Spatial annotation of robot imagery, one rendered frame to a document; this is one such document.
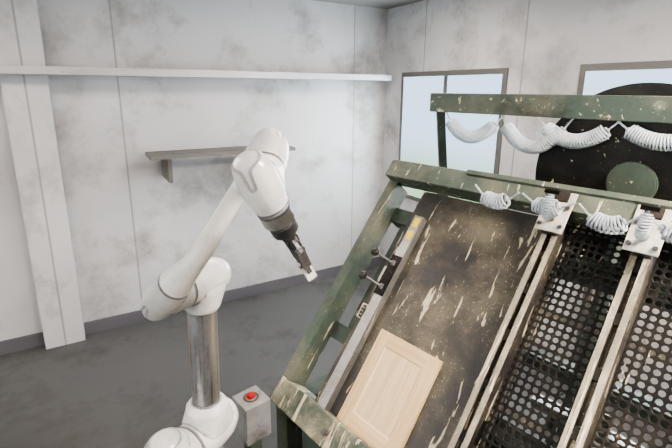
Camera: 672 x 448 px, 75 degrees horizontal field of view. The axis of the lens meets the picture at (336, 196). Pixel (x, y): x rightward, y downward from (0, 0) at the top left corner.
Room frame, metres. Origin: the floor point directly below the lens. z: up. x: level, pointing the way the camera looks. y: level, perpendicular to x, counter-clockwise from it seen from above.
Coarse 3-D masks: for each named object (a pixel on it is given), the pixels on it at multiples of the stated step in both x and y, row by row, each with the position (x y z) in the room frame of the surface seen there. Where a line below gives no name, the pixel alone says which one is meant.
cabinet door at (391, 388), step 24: (384, 336) 1.68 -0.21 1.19; (384, 360) 1.61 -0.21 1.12; (408, 360) 1.55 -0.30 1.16; (432, 360) 1.50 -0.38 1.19; (360, 384) 1.59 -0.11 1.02; (384, 384) 1.54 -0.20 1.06; (408, 384) 1.49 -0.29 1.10; (432, 384) 1.45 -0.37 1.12; (360, 408) 1.52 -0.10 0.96; (384, 408) 1.47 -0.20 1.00; (408, 408) 1.42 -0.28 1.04; (360, 432) 1.45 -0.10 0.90; (384, 432) 1.41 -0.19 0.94; (408, 432) 1.36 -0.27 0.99
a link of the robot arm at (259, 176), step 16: (240, 160) 1.00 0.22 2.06; (256, 160) 1.00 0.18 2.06; (272, 160) 1.06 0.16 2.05; (240, 176) 0.99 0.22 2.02; (256, 176) 0.99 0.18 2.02; (272, 176) 1.01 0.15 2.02; (240, 192) 1.02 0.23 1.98; (256, 192) 1.00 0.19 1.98; (272, 192) 1.01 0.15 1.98; (256, 208) 1.02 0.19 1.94; (272, 208) 1.02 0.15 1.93
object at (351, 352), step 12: (420, 216) 1.99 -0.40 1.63; (408, 228) 1.98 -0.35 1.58; (420, 228) 1.97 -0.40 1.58; (408, 240) 1.93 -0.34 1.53; (396, 252) 1.93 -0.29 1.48; (408, 252) 1.91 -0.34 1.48; (396, 276) 1.86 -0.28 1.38; (372, 300) 1.82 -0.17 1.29; (384, 300) 1.81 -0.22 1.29; (372, 312) 1.77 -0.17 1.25; (360, 324) 1.76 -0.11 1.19; (372, 324) 1.76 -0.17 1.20; (360, 336) 1.72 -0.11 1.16; (348, 348) 1.71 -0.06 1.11; (360, 348) 1.71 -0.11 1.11; (348, 360) 1.67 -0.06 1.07; (336, 372) 1.66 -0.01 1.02; (348, 372) 1.67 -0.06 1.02; (336, 384) 1.62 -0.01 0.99; (324, 396) 1.61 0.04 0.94; (336, 396) 1.62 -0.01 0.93; (324, 408) 1.58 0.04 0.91
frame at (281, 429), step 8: (312, 384) 1.89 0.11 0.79; (320, 384) 1.89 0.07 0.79; (312, 392) 1.83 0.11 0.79; (280, 416) 1.74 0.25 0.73; (280, 424) 1.74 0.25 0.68; (288, 424) 1.70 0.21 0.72; (280, 432) 1.74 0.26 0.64; (288, 432) 1.70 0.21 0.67; (296, 432) 1.73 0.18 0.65; (280, 440) 1.74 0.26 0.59; (288, 440) 1.70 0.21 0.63; (296, 440) 1.73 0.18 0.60
